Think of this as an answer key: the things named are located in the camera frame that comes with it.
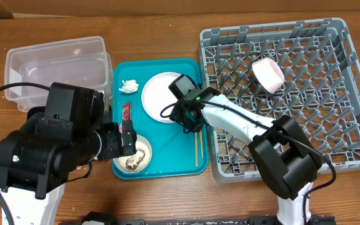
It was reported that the white round plate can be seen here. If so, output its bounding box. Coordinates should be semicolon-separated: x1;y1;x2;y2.
141;72;181;123

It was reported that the pink bowl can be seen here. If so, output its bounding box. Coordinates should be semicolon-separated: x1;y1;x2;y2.
252;57;285;94

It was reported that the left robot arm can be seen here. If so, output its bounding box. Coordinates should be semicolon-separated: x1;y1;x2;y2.
0;82;137;224

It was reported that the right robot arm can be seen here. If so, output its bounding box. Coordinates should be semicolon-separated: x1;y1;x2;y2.
169;87;323;224

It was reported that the grey dishwasher rack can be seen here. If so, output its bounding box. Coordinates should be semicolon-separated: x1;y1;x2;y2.
199;17;360;172

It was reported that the bowl with rice leftovers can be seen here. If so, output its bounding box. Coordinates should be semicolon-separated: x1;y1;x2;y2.
112;135;153;173

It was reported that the red snack wrapper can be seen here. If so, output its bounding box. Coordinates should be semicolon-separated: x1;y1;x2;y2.
119;102;131;133

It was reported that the teal serving tray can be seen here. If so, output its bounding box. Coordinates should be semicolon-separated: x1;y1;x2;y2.
112;58;209;180

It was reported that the crumpled white napkin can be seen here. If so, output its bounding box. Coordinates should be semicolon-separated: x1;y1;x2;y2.
119;79;139;94

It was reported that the clear plastic bin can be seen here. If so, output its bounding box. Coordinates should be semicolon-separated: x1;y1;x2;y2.
4;36;113;109

